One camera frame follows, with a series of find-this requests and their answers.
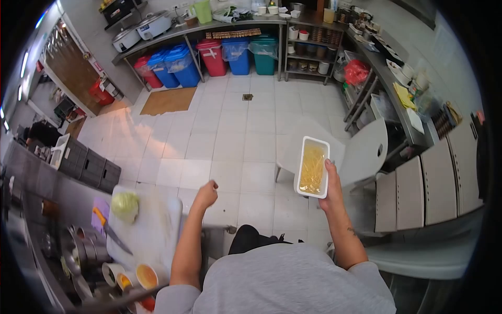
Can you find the red plastic bag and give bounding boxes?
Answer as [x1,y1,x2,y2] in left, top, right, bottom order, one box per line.
[344,59,371,87]

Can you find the person's body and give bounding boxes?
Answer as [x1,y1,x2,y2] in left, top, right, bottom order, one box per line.
[153,253,397,314]

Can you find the green lidded bin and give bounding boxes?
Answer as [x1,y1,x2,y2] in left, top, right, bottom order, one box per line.
[249,35,279,76]

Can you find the grey cabinet row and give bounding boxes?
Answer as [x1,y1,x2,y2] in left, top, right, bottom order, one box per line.
[374,120,485,233]

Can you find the row of grey crates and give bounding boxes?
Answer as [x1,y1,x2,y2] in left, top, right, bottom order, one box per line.
[59,137,122,194]

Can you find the steel counter with kitchenware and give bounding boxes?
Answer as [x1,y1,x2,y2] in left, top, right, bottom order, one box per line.
[339,6,465,173]

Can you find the white cutting board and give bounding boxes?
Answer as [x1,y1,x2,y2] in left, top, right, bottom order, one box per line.
[106,185,184,275]

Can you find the person's left hand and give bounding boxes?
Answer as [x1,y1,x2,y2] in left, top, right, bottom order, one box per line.
[195,180,219,210]

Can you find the person's right hand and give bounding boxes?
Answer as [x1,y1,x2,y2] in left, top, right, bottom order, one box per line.
[318,159,346,214]

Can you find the white plastic chair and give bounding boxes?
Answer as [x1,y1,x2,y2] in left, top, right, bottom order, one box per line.
[275,117,389,194]

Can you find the orange handled knife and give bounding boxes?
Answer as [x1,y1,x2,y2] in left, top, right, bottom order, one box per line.
[93,207,133,256]

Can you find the red bin with swing lid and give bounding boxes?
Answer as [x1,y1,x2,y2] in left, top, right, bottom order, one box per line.
[88,77,115,106]

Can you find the large red lidded bin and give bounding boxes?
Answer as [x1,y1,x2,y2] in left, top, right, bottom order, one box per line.
[196,39,228,77]

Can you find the green plastic pitcher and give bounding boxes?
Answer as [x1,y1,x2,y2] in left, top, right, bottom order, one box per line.
[189,0,213,24]

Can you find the person's right thumb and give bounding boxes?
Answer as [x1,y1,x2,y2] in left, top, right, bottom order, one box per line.
[324,159,338,186]

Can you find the small bowl of yellow sauce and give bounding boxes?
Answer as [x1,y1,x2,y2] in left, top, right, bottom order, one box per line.
[116,273,134,292]

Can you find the blue lidded bin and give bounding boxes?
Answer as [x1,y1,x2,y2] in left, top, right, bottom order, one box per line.
[147,50,180,89]
[221,37,251,76]
[163,44,201,88]

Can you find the small white bowl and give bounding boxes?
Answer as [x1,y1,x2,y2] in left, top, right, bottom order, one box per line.
[101,262,126,288]

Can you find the long steel table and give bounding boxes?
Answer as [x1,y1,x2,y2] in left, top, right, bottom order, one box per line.
[111,14,288,92]

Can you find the brown door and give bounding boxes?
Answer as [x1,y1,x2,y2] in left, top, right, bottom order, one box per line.
[42,20,103,117]

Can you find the white rice cooker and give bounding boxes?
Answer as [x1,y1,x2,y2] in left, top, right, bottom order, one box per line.
[136,10,173,41]
[112,26,142,53]

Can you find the yellow cloth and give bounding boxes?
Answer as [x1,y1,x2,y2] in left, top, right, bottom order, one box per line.
[393,82,418,111]

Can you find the brown floor mat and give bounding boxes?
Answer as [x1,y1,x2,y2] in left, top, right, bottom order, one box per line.
[140,87,197,116]

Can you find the stack of steel pots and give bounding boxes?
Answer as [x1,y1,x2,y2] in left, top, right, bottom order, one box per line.
[59,225,112,277]

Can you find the green cabbage half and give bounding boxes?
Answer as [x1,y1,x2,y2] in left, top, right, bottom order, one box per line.
[111,192,140,225]

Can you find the person's legs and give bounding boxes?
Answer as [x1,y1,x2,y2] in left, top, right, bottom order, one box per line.
[228,225,305,256]

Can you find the white tray of noodles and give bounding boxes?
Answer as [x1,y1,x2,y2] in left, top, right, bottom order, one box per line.
[293,136,331,199]

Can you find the steel shelf unit with containers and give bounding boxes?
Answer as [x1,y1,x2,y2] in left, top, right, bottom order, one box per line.
[284,10,346,86]

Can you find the small red lidded bin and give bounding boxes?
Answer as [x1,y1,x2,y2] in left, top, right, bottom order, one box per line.
[134,55,164,89]

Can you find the bowl of orange sauce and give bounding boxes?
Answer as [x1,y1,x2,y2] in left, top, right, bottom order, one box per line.
[136,264,159,290]

